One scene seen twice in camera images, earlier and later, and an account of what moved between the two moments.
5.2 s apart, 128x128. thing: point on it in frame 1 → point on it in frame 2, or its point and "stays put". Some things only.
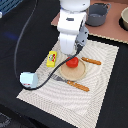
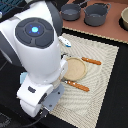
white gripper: x=70 y=42 → x=34 y=97
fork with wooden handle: x=69 y=82 stays put
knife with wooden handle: x=91 y=60 stays put
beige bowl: x=124 y=17 stays put
